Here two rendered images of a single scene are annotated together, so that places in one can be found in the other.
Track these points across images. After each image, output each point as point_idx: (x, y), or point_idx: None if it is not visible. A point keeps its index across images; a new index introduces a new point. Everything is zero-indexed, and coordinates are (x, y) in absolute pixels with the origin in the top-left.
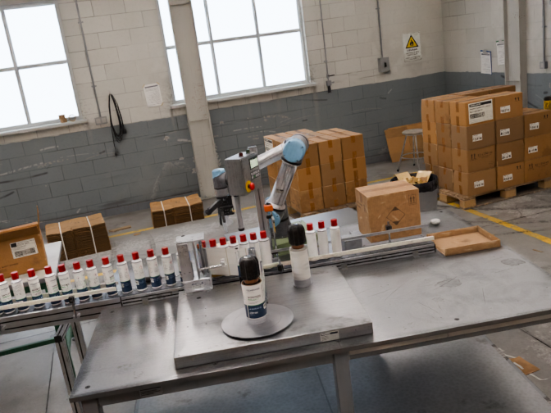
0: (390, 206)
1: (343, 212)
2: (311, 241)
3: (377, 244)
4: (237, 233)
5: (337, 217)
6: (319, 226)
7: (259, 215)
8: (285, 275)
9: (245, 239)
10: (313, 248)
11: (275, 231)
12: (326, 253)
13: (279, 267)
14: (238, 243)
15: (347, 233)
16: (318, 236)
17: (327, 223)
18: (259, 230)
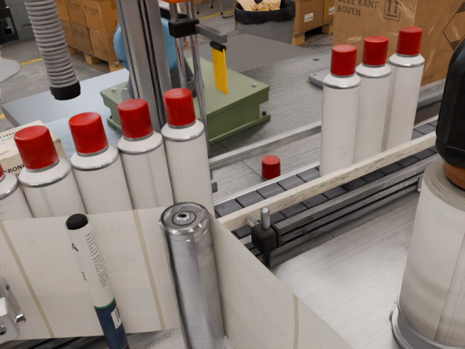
0: (456, 2)
1: (245, 41)
2: (348, 115)
3: (420, 102)
4: (34, 98)
5: (241, 50)
6: (374, 58)
7: (135, 28)
8: (304, 274)
9: (103, 141)
10: (351, 140)
11: (225, 89)
12: (379, 150)
13: (266, 241)
14: (67, 164)
15: (299, 79)
16: (365, 95)
17: (232, 62)
18: (87, 88)
